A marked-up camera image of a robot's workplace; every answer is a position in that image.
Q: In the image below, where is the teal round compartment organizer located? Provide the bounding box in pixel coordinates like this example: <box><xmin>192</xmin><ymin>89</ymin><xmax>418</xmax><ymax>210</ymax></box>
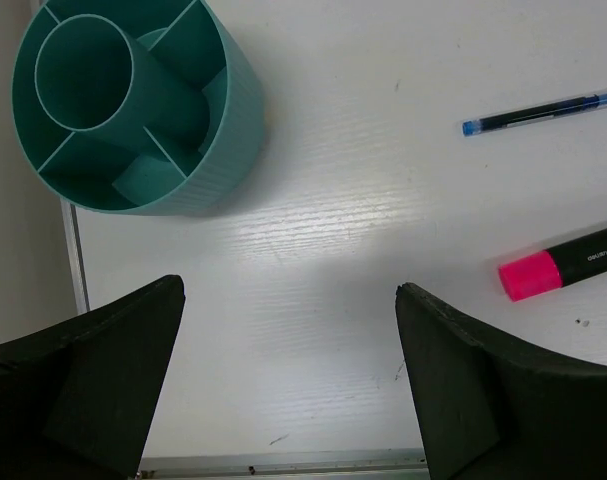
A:
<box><xmin>12</xmin><ymin>1</ymin><xmax>265</xmax><ymax>216</ymax></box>

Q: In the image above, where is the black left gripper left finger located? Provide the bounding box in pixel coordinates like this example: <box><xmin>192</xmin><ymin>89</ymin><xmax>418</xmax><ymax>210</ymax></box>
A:
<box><xmin>0</xmin><ymin>275</ymin><xmax>185</xmax><ymax>479</ymax></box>

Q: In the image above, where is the pink black highlighter marker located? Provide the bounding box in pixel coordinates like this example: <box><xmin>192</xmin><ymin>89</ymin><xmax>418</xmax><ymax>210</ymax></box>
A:
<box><xmin>498</xmin><ymin>228</ymin><xmax>607</xmax><ymax>302</ymax></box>

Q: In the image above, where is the aluminium table rail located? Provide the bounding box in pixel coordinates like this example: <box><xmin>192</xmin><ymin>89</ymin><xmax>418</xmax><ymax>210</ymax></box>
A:
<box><xmin>61</xmin><ymin>200</ymin><xmax>90</xmax><ymax>314</ymax></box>

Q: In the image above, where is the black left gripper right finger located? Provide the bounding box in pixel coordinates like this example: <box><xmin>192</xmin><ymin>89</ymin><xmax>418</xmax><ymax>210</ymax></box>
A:
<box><xmin>395</xmin><ymin>283</ymin><xmax>607</xmax><ymax>479</ymax></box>

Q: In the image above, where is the blue gel pen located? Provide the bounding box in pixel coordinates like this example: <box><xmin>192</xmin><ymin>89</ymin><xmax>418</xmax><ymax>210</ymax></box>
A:
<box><xmin>461</xmin><ymin>90</ymin><xmax>607</xmax><ymax>137</ymax></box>

